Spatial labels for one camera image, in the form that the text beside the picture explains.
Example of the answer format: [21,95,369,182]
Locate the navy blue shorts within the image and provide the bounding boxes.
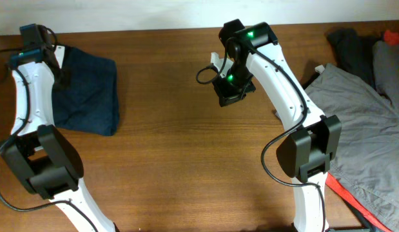
[52,46,120,136]

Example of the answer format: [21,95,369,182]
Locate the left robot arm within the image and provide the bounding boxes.
[0,24,118,231]

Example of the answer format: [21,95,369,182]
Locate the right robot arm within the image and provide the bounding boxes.
[210,19,342,231]

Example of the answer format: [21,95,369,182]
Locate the grey shorts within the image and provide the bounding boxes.
[305,64,399,231]

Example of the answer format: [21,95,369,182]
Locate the red cloth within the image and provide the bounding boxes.
[383,30,399,46]

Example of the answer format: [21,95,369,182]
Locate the red and black garment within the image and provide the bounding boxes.
[326,173,391,232]

